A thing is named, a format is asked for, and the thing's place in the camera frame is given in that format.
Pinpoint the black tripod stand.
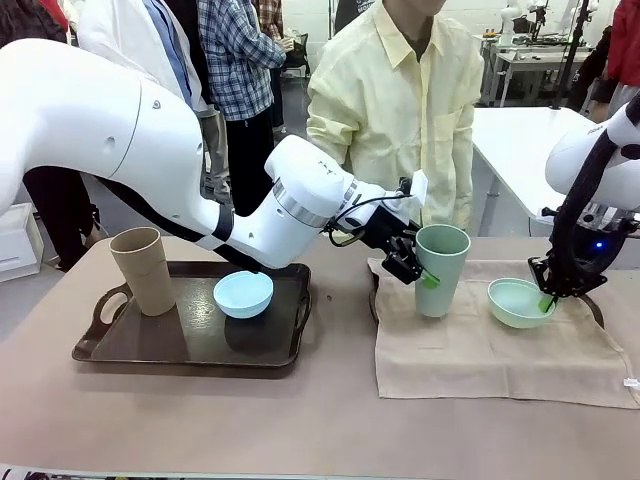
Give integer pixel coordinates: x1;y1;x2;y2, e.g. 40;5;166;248
552;0;594;111

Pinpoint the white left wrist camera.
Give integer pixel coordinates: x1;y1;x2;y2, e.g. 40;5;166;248
398;169;430;209

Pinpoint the white storage bin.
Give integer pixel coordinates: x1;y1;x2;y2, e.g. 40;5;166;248
0;202;41;284

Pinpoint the person in black clothes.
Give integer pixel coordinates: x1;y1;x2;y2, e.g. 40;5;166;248
567;24;621;114

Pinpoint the grey workbench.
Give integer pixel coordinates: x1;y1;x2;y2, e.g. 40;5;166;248
479;32;609;109

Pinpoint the beige cloth mat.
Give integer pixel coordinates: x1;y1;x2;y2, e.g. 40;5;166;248
367;258;640;410

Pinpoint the black braided cable sleeve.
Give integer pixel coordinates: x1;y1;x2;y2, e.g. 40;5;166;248
547;127;640;296

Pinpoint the pale green plastic cup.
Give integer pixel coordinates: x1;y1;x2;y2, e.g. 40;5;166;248
414;224;472;319

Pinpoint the light blue bowl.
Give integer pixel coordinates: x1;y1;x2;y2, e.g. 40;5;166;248
213;271;275;320

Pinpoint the beige plastic cup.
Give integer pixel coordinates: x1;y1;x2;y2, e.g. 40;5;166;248
109;226;176;318

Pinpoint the person in white shirt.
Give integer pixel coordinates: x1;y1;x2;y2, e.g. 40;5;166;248
78;0;209;114

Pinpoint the white table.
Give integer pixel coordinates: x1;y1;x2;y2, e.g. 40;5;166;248
469;105;624;236

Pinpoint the pale green bowl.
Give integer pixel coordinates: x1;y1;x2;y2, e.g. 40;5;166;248
487;278;558;330

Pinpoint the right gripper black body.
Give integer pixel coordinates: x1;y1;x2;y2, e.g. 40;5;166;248
549;214;629;276

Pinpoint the person in yellow shirt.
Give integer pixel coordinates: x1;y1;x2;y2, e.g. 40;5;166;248
306;0;485;236

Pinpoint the person's right forearm yellow sleeve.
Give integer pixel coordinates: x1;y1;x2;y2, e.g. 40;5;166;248
306;99;351;174

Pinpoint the person in plaid shirt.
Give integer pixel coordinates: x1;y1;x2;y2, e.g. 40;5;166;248
197;0;287;217

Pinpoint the black strapped arm cable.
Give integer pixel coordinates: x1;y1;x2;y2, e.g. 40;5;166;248
94;174;261;275

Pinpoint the person in red jacket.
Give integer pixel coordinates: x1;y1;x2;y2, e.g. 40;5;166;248
607;0;640;121

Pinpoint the thin black camera cable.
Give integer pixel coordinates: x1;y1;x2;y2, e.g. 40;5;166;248
323;192;419;249

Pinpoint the brown plastic serving tray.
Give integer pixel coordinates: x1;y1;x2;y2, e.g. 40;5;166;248
72;262;312;370
368;259;606;331

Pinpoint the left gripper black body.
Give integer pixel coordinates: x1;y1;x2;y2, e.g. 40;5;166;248
349;199;421;251

